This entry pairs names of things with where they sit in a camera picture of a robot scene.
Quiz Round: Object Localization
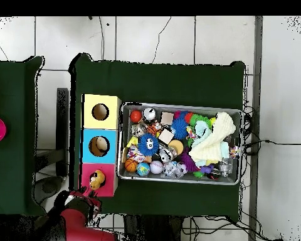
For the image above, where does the globe print ball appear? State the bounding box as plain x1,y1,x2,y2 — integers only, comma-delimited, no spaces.
135,162,151,177

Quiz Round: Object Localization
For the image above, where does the black cable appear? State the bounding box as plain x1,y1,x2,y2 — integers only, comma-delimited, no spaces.
243,139,301,147

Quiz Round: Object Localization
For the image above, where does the small orange basketball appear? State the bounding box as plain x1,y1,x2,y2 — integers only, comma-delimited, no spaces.
124,158,139,173

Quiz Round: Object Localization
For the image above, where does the dark green side tablecloth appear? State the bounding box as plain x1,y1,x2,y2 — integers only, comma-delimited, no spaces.
0,55,48,217

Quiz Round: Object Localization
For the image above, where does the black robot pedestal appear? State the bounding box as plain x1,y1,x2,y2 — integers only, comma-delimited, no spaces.
122,215,184,241

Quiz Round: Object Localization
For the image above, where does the plain orange ball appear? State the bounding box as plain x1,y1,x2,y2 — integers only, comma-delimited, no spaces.
129,109,143,123

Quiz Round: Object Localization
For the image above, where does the blue spiky ball with eyes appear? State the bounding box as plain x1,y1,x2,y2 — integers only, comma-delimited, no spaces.
137,132,160,157

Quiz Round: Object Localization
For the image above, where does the mint green cloth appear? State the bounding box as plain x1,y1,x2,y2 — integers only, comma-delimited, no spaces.
191,120,213,147

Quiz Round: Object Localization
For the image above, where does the silver wire mesh bin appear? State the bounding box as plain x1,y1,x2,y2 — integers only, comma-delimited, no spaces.
116,102,243,186

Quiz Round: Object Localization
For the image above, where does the tan plush lion toy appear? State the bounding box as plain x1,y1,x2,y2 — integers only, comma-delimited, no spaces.
89,169,107,191

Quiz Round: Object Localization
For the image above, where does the white baseball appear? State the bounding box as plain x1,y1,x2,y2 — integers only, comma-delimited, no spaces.
149,160,164,175

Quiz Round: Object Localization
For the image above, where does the cream knitted cloth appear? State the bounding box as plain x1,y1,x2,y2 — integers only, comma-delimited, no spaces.
189,111,237,163

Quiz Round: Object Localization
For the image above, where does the tiger plush toy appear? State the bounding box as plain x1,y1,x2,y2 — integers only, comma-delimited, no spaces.
146,122,164,137

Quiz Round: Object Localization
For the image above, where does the wooden box with three holes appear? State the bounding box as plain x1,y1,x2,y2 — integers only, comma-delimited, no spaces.
78,94,122,198

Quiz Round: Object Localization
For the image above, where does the plain wooden cube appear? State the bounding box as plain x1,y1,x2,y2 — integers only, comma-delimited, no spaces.
158,129,176,145

